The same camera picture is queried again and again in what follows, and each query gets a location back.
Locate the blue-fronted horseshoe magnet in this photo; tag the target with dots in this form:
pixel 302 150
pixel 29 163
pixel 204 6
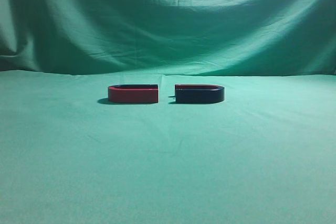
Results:
pixel 199 93

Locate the left red-fronted horseshoe magnet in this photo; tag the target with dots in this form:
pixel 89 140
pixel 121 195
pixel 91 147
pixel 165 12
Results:
pixel 133 93

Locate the green cloth backdrop and cover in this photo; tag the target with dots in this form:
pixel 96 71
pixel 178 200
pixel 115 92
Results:
pixel 266 154

